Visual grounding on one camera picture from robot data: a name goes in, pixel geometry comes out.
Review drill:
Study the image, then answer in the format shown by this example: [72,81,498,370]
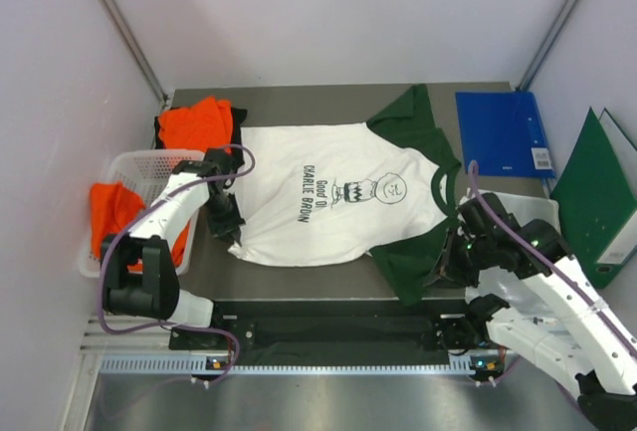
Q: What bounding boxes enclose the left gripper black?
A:
[202,191,245,247]

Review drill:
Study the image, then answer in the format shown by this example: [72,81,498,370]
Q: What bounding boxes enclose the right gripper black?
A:
[424,226,496,288]

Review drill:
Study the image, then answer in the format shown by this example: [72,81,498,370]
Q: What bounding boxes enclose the white green raglan t-shirt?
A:
[229,85,461,306]

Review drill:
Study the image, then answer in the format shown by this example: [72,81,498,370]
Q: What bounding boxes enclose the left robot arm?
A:
[99,144,250,348]

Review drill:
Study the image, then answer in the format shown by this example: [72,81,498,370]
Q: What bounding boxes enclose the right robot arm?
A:
[433,193,636,430]

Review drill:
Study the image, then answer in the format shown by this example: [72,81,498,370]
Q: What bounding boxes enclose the translucent plastic sleeve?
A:
[465,191,574,332]

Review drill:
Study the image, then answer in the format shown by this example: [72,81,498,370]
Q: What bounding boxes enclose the white plastic basket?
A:
[78,149,204,279]

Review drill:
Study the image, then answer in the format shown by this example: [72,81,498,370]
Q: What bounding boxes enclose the folded orange t-shirt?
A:
[156,97,234,152]

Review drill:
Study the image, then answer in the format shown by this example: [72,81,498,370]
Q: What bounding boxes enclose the crumpled orange t-shirt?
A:
[89,180,192,273]

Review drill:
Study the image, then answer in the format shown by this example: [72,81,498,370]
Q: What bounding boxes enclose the blue plastic folder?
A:
[456,92,555,179]

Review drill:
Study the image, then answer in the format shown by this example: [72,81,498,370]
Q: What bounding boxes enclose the green lever arch binder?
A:
[551,109,636,289]

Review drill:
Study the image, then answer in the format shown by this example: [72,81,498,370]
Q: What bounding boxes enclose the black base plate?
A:
[167,299,499,365]

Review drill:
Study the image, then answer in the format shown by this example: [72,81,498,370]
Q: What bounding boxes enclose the perforated cable duct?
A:
[100,354,502,376]

